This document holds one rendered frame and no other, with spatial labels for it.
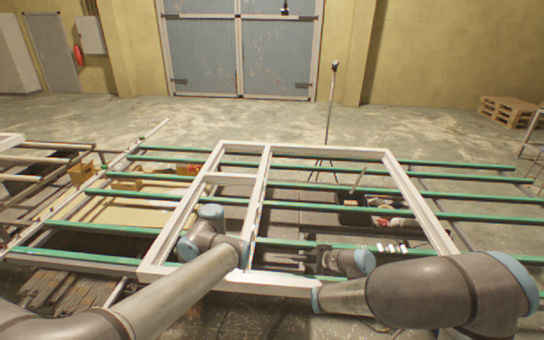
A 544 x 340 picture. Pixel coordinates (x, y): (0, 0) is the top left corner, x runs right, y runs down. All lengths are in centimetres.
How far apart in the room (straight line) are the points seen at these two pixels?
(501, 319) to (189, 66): 769
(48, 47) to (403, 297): 992
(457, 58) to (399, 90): 147
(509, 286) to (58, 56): 989
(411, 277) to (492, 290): 12
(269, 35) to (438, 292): 704
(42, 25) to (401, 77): 957
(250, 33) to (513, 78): 669
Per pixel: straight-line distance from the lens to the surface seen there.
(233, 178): 189
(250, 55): 738
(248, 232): 141
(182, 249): 92
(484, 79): 882
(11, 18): 1036
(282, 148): 235
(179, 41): 789
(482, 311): 58
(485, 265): 59
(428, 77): 815
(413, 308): 54
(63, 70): 993
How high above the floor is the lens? 189
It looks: 29 degrees down
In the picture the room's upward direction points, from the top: 1 degrees clockwise
